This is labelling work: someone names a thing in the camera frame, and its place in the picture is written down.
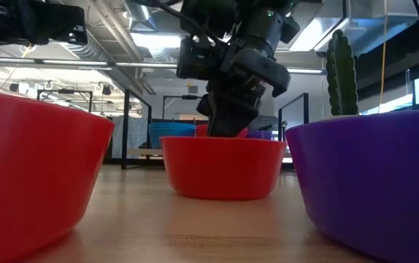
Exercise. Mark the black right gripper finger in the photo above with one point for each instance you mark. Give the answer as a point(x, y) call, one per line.
point(231, 113)
point(204, 106)

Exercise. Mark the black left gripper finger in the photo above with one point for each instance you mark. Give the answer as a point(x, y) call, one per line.
point(61, 22)

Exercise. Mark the red mini bowl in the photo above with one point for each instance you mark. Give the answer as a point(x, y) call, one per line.
point(202, 131)
point(224, 168)
point(203, 125)
point(30, 175)

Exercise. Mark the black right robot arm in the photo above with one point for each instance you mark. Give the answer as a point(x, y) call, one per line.
point(268, 25)

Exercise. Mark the grey storage cabinet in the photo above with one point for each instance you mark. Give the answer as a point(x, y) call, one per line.
point(268, 122)

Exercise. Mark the bright ceiling light panel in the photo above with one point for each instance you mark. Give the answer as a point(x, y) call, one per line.
point(154, 41)

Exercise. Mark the black spotlight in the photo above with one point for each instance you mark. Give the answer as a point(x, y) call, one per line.
point(106, 90)

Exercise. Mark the green cactus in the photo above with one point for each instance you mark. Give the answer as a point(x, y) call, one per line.
point(342, 73)

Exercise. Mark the square wall vent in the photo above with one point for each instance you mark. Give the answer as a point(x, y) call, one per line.
point(193, 89)

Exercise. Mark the black gantry frame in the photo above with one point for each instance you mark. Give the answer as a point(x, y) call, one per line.
point(180, 97)

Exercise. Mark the corrugated silver duct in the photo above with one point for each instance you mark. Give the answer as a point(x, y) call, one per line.
point(92, 49)

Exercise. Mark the silver round ventilation duct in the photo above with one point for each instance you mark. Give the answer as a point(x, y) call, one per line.
point(138, 14)

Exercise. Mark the black aluminium table frame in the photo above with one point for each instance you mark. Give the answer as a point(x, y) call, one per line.
point(136, 163)

